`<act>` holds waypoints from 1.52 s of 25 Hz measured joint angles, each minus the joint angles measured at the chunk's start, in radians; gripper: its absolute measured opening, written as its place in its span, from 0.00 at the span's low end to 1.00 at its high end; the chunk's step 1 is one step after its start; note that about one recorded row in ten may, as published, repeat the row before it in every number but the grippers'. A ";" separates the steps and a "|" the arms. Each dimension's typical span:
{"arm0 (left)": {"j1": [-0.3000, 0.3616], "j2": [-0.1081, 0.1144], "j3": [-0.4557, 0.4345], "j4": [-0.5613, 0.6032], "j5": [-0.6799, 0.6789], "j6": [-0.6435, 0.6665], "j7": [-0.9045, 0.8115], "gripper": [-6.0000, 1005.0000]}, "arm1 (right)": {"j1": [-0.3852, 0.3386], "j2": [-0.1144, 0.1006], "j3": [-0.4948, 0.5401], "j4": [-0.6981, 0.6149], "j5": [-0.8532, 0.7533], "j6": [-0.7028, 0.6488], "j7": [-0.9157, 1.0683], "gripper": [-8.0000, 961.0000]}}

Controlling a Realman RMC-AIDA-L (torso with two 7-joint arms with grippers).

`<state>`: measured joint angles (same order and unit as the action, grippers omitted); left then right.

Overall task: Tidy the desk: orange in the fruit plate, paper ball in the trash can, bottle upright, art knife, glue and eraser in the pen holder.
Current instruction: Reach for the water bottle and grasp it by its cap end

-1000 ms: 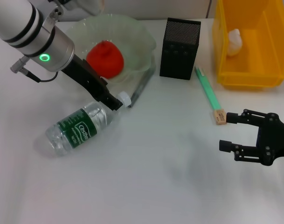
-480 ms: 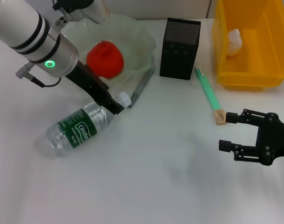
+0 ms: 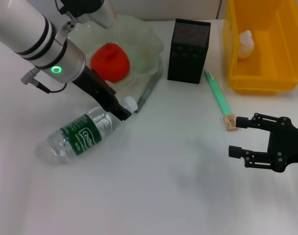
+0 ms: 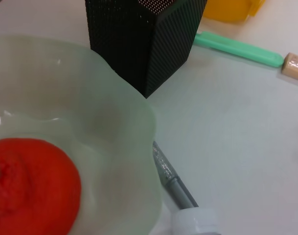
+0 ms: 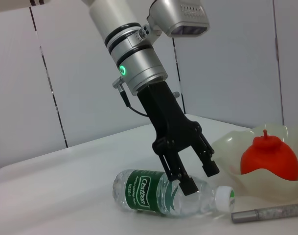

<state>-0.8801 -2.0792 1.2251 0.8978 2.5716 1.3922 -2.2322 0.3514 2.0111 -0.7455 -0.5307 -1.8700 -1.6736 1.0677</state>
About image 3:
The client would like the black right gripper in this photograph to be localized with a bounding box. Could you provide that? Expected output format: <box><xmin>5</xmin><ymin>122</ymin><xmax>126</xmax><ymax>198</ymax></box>
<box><xmin>228</xmin><ymin>112</ymin><xmax>298</xmax><ymax>173</ymax></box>

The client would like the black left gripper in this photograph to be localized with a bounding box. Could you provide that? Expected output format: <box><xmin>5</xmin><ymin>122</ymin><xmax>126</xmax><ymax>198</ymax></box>
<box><xmin>71</xmin><ymin>66</ymin><xmax>133</xmax><ymax>121</ymax></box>

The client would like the tan eraser block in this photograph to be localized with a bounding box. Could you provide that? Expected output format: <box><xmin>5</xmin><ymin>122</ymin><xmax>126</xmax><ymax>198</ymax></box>
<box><xmin>223</xmin><ymin>115</ymin><xmax>240</xmax><ymax>132</ymax></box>

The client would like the clear green-label water bottle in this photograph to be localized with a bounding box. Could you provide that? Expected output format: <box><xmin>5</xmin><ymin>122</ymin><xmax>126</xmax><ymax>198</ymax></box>
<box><xmin>47</xmin><ymin>96</ymin><xmax>139</xmax><ymax>165</ymax></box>

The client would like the red-orange knitted orange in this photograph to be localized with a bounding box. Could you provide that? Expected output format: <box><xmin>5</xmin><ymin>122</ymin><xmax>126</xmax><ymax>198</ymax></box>
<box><xmin>90</xmin><ymin>42</ymin><xmax>130</xmax><ymax>83</ymax></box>

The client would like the white paper ball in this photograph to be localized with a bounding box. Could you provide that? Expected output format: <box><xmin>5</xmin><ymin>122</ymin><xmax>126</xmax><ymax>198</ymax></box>
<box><xmin>237</xmin><ymin>29</ymin><xmax>256</xmax><ymax>59</ymax></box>

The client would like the dark grey marker pen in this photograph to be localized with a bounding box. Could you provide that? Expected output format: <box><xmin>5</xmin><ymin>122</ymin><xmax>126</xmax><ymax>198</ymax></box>
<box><xmin>133</xmin><ymin>70</ymin><xmax>163</xmax><ymax>114</ymax></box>

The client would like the green glass fruit bowl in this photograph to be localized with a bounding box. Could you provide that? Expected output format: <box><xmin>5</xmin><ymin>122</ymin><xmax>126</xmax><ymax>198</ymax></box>
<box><xmin>65</xmin><ymin>14</ymin><xmax>165</xmax><ymax>95</ymax></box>

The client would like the black mesh pen holder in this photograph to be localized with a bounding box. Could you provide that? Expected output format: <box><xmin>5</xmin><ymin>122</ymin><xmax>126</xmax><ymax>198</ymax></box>
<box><xmin>167</xmin><ymin>18</ymin><xmax>212</xmax><ymax>85</ymax></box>

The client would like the yellow plastic bin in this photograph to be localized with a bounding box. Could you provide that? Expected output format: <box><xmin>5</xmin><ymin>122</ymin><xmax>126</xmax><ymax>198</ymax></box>
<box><xmin>223</xmin><ymin>0</ymin><xmax>298</xmax><ymax>95</ymax></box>

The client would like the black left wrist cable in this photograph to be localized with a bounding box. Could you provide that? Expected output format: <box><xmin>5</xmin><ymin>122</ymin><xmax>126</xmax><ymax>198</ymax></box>
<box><xmin>21</xmin><ymin>68</ymin><xmax>68</xmax><ymax>94</ymax></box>

